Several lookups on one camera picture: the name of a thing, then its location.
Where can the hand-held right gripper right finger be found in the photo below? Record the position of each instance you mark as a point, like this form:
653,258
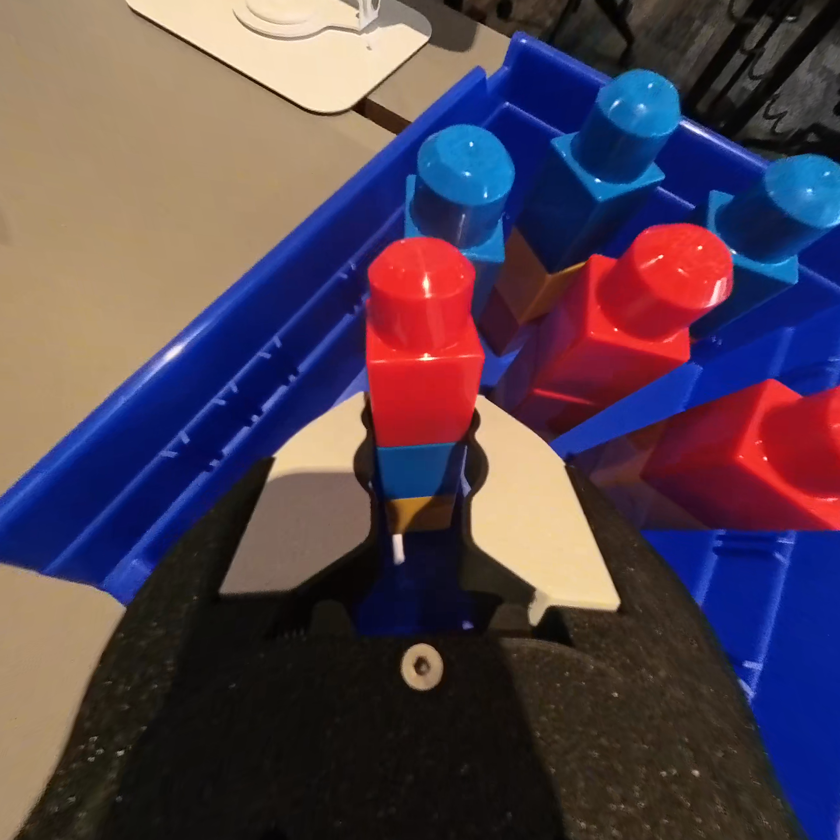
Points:
544,525

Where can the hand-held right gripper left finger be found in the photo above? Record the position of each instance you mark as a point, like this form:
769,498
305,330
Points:
295,525

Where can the large blue plastic bin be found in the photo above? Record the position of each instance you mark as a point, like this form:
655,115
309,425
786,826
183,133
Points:
262,420

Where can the yellow mega block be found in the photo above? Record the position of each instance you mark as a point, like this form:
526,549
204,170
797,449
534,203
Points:
420,513

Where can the blue mega block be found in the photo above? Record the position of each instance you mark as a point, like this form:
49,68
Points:
420,469

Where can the red mega block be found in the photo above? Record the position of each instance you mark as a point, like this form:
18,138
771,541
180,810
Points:
423,380

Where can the group of mega block towers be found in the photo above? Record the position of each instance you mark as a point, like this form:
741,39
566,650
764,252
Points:
610,341

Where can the white desk mat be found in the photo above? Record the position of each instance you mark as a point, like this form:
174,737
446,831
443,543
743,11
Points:
315,72

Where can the white clipboard stand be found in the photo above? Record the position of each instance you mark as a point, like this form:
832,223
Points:
282,19

